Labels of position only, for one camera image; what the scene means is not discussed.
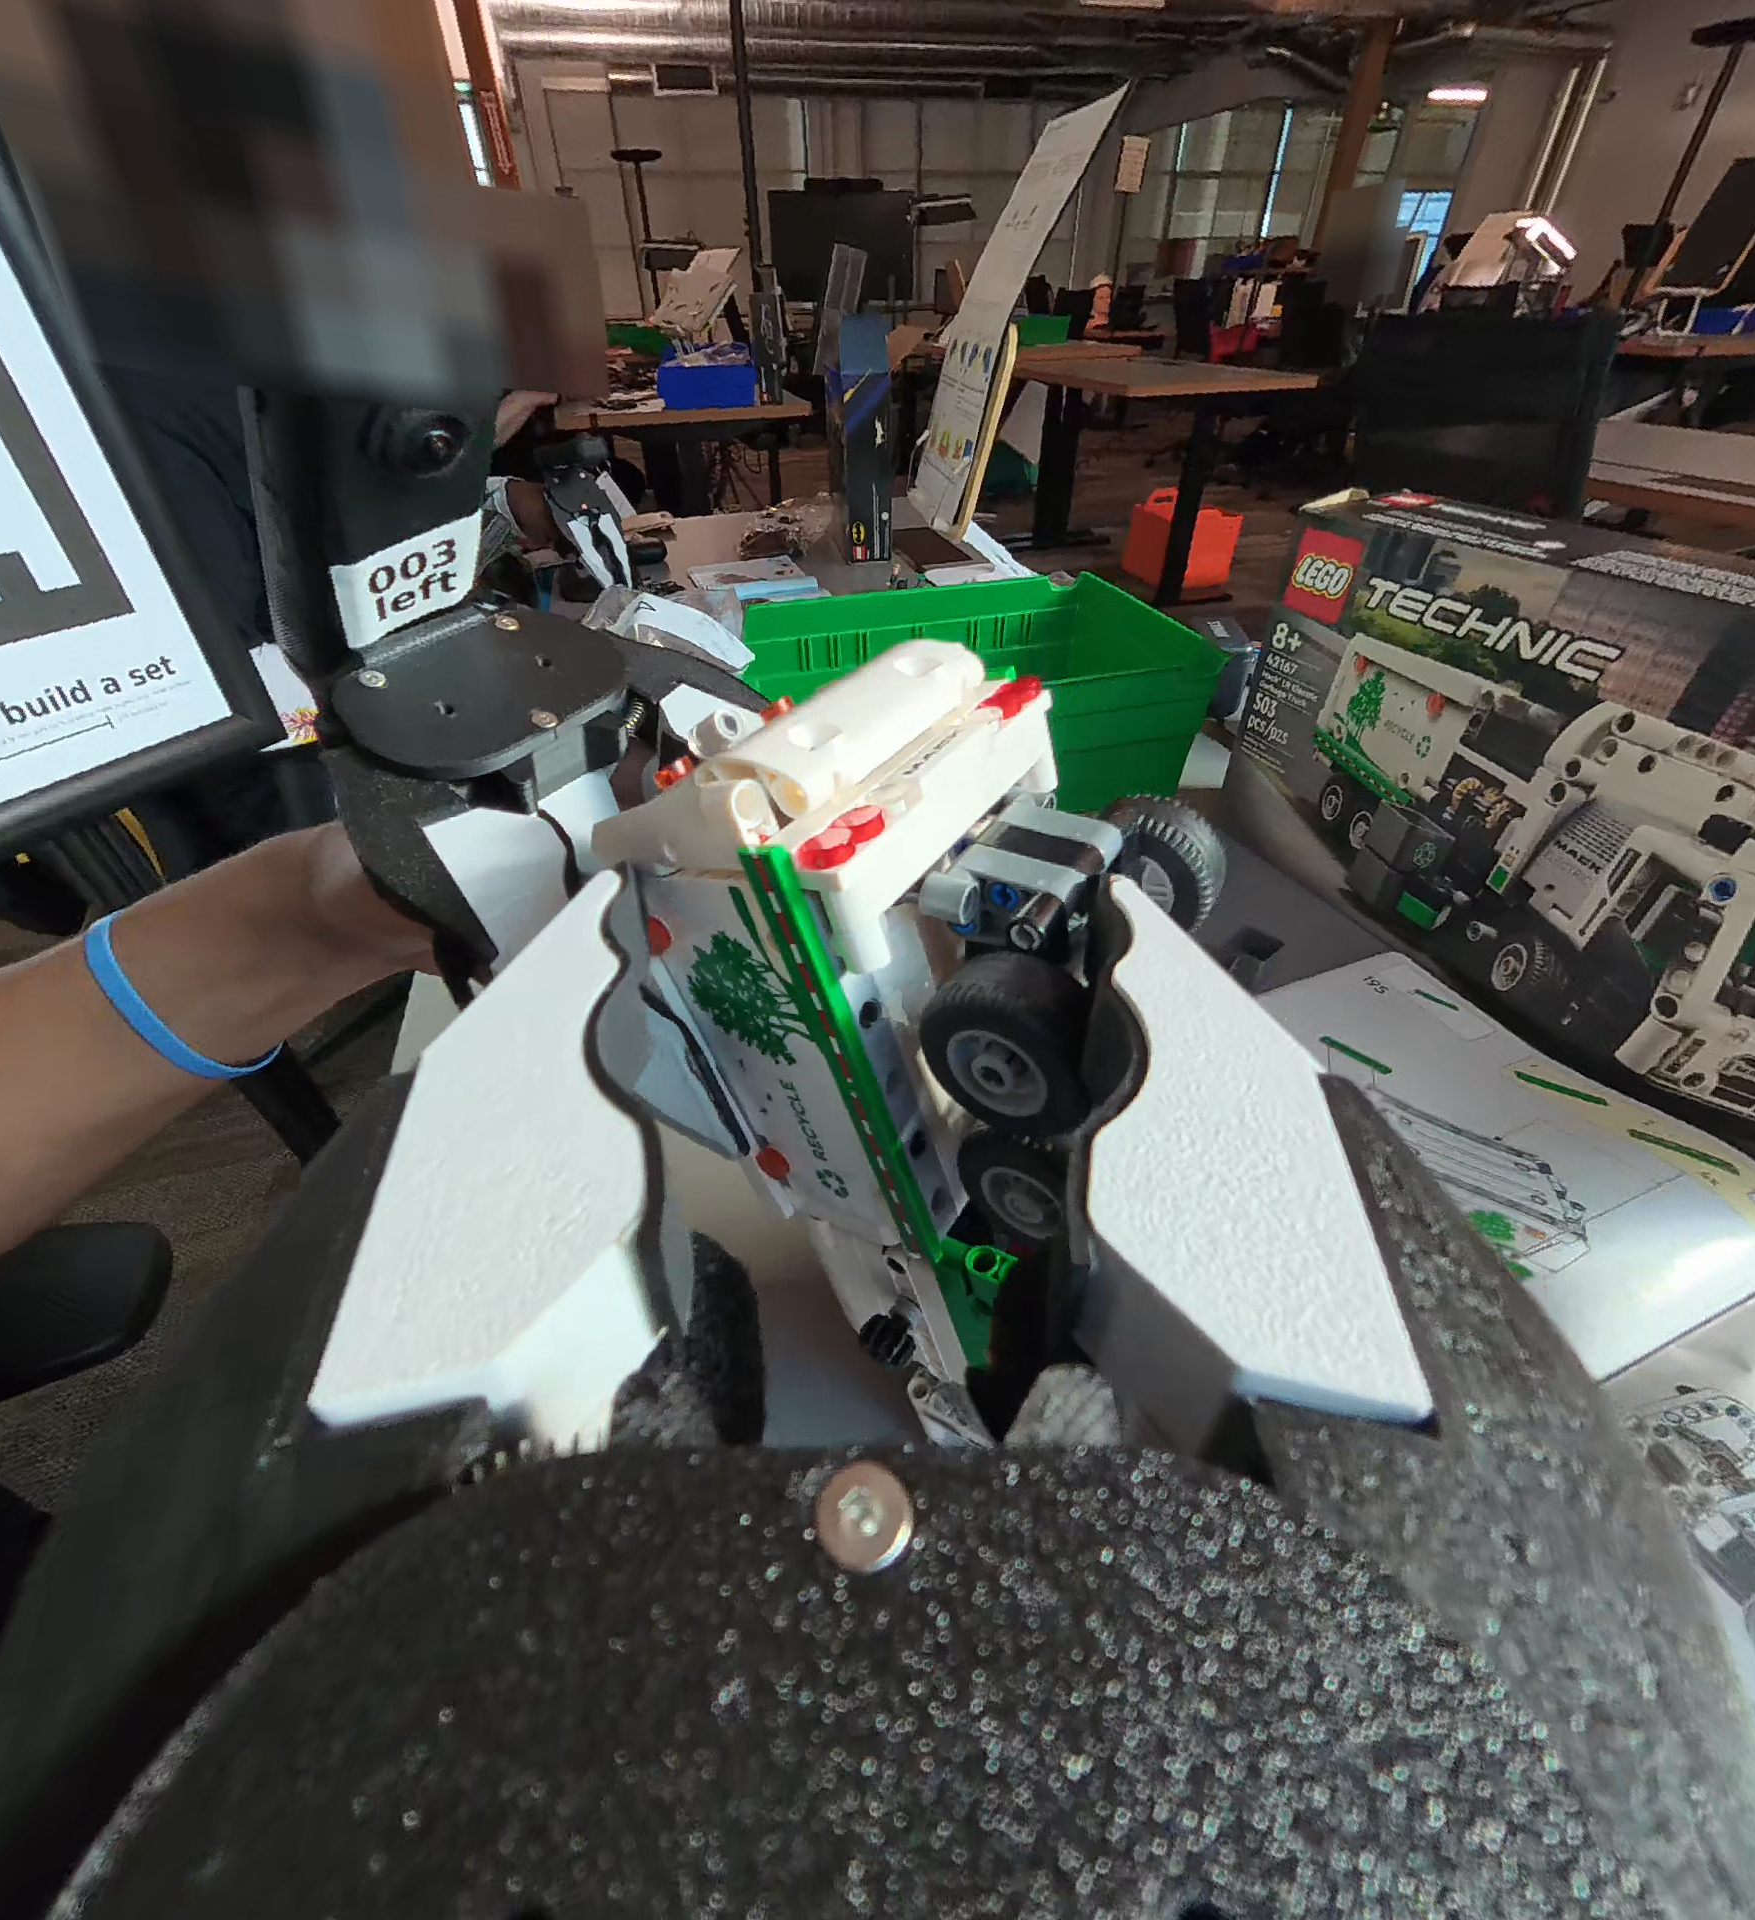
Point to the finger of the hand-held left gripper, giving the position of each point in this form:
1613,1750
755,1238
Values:
516,878
705,703

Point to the green storage bin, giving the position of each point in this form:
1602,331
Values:
1119,660

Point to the printed instruction sheet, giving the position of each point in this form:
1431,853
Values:
1035,224

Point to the small blue parts bin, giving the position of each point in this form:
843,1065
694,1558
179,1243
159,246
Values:
708,383

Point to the black desk divider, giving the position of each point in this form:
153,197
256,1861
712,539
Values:
1485,412

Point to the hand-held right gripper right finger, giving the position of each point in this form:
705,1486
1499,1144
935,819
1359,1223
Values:
1252,1201

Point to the orange plastic crate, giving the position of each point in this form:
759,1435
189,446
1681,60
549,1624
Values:
1184,547

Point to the clear plastic bag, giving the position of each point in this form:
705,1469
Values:
661,624

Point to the black framed sign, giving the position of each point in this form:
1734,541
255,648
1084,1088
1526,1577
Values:
7,524

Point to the white lego truck container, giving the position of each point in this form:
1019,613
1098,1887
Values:
818,929

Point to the black chair armrest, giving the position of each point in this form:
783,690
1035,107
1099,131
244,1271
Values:
23,1304

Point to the wooden desk with black legs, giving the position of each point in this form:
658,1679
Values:
1163,383

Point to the tall dark carton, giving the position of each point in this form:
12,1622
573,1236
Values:
861,449

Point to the person's left forearm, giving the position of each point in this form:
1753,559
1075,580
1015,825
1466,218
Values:
36,1110

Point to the blue wristband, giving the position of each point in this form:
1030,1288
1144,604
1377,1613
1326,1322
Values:
158,1026

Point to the person's left hand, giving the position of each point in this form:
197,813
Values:
308,929

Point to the black lego set box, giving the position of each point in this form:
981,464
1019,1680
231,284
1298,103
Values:
1598,809

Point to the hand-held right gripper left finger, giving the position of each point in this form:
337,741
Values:
503,1201

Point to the lego instruction booklet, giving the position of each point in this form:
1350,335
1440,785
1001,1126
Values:
1642,1230

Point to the white green lego truck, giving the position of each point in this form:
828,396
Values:
1014,1034

